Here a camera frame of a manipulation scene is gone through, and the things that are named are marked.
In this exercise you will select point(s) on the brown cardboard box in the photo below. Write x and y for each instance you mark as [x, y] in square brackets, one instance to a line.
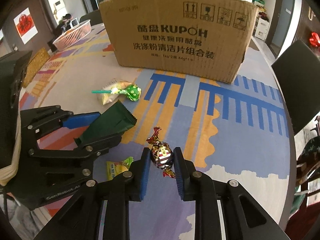
[204, 38]

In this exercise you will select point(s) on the pink basket of oranges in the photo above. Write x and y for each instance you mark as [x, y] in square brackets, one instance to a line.
[73, 35]

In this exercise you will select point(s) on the yellow woven tissue box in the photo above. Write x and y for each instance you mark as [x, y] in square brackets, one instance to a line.
[35, 64]

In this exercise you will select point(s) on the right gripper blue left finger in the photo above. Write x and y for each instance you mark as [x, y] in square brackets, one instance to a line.
[145, 162]

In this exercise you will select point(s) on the green polka-dot lollipop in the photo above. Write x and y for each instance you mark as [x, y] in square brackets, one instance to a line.
[132, 92]

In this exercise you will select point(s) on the black chair right side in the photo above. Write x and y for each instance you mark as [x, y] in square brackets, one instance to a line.
[297, 72]

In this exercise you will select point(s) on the black chair far left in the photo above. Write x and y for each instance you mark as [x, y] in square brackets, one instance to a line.
[94, 17]

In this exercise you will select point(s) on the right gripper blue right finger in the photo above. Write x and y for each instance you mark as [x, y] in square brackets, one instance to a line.
[182, 175]

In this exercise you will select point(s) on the black chair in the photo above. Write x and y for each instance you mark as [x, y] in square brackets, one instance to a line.
[297, 72]
[94, 17]

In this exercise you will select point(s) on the dark green snack packet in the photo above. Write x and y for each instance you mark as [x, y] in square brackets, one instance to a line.
[115, 120]

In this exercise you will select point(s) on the red paper door decoration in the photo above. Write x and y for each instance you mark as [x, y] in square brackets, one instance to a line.
[25, 26]

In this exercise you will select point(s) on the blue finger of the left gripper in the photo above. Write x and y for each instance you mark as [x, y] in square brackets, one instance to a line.
[80, 120]
[95, 145]

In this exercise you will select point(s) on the red foil candy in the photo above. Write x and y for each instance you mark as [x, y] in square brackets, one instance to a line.
[161, 154]

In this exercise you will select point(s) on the wooden chair with clothes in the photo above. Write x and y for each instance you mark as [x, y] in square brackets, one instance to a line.
[304, 220]

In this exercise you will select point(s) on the red heart balloons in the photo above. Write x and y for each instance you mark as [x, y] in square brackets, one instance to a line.
[314, 40]

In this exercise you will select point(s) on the colourful patterned table mat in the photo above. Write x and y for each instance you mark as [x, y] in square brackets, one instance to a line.
[236, 131]

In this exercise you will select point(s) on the white storage shelf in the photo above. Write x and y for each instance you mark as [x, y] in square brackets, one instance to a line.
[262, 21]

